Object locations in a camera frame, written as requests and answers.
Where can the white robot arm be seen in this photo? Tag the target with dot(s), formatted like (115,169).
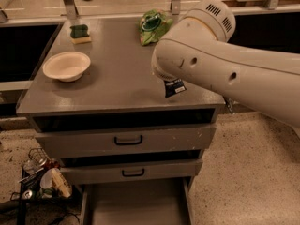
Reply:
(264,81)

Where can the grey drawer cabinet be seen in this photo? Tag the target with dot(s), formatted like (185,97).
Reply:
(118,91)

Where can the grey top drawer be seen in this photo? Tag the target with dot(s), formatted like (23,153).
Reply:
(92,143)

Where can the grey open bottom drawer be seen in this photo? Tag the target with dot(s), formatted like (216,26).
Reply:
(147,202)

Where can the grey middle drawer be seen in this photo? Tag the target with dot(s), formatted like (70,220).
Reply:
(132,171)

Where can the green chip bag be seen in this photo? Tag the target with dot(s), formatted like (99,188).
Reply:
(153,25)

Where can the green yellow sponge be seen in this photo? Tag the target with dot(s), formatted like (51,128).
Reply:
(79,34)

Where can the white paper bowl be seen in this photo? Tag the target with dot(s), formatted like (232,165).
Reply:
(66,66)

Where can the white cup in rack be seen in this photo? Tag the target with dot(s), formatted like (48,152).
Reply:
(47,179)

